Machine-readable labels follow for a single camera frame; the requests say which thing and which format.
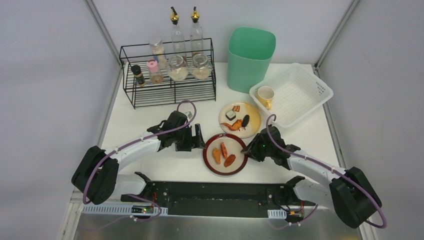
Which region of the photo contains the black cap spice jar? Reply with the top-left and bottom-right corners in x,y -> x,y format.
130,64 -> 146,87

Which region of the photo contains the pink cap spice jar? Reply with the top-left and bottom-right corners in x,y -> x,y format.
146,59 -> 164,84

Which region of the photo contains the yellow food piece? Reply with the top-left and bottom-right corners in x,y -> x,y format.
257,86 -> 275,110

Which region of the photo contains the silver lid bead jar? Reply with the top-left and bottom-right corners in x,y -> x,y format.
148,36 -> 168,69

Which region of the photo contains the sushi roll piece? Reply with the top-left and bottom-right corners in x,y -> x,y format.
225,110 -> 237,121

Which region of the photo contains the black wire rack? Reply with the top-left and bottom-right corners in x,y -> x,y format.
119,37 -> 217,109

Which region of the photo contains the green trash bin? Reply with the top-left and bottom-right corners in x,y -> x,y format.
227,27 -> 276,93

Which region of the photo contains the orange fried nugget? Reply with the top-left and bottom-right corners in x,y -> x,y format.
212,148 -> 222,165

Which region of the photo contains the black spiky sea cucumber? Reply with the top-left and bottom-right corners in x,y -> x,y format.
241,114 -> 250,129

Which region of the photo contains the glass rice jar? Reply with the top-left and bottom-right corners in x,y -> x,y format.
192,53 -> 212,80
167,55 -> 189,82

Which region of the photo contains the red food piece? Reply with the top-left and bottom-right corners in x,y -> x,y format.
220,142 -> 228,159

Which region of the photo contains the brown fried piece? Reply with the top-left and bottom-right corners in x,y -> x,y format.
224,154 -> 236,168

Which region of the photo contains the glass oil bottle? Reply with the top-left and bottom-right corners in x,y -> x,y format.
170,6 -> 187,61
189,6 -> 204,57

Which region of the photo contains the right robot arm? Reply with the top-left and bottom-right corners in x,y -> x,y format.
241,125 -> 387,228

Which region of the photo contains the small orange food piece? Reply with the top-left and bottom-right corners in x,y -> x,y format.
232,105 -> 241,112

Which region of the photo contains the white plastic basket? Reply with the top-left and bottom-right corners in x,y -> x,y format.
249,63 -> 334,129

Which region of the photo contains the cream floral plate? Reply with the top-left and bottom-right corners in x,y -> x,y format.
218,101 -> 262,139

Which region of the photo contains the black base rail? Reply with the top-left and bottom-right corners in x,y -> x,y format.
138,181 -> 301,218

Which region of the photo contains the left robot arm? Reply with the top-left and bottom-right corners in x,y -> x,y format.
71,110 -> 206,205

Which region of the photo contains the red rimmed plate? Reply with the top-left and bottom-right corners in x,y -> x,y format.
203,133 -> 248,176

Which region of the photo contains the fried chicken wing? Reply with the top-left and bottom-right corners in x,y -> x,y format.
220,119 -> 243,131

